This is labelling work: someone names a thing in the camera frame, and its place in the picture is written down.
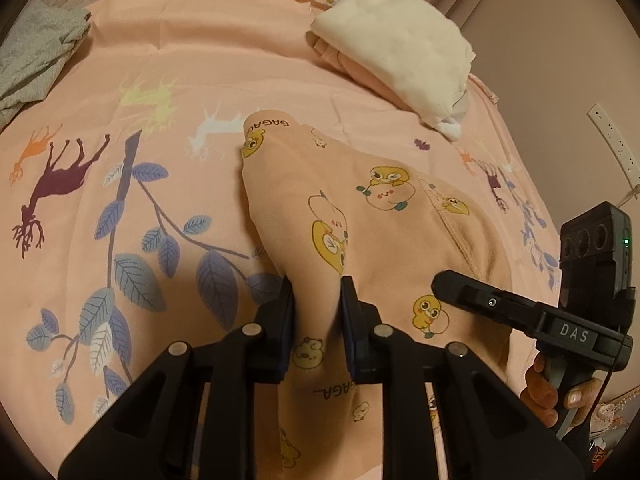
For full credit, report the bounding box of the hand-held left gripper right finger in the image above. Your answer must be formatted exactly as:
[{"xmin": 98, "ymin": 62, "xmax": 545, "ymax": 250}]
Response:
[{"xmin": 340, "ymin": 276, "xmax": 586, "ymax": 480}]

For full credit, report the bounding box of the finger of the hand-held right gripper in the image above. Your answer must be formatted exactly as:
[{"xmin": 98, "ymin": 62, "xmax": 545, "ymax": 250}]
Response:
[{"xmin": 431, "ymin": 270, "xmax": 547, "ymax": 333}]

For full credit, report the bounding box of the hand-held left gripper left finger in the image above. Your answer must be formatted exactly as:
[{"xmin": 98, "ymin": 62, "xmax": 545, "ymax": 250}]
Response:
[{"xmin": 57, "ymin": 275, "xmax": 297, "ymax": 480}]

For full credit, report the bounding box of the pink cartoon print garment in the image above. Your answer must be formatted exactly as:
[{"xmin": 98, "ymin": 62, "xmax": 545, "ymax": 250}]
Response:
[{"xmin": 235, "ymin": 108, "xmax": 517, "ymax": 480}]

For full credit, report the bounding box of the person's right hand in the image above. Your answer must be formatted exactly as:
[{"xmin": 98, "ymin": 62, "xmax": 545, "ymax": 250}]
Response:
[{"xmin": 519, "ymin": 352, "xmax": 609, "ymax": 429}]

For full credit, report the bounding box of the white sneaker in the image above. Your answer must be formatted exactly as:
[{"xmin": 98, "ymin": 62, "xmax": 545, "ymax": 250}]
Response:
[{"xmin": 590, "ymin": 390, "xmax": 640, "ymax": 461}]

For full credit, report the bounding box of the white power strip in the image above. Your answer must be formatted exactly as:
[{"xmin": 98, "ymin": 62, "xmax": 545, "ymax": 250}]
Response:
[{"xmin": 587, "ymin": 103, "xmax": 640, "ymax": 187}]

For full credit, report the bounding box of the pink deer print bed sheet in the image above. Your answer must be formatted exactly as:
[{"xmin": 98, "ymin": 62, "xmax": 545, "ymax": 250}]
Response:
[{"xmin": 0, "ymin": 0, "xmax": 565, "ymax": 480}]

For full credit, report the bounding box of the white fleece folded garment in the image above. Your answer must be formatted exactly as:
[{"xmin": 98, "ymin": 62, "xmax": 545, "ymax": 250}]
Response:
[{"xmin": 311, "ymin": 0, "xmax": 476, "ymax": 142}]

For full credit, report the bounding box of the grey crumpled cloth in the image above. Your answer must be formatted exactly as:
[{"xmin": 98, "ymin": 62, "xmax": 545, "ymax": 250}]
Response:
[{"xmin": 0, "ymin": 0, "xmax": 92, "ymax": 127}]

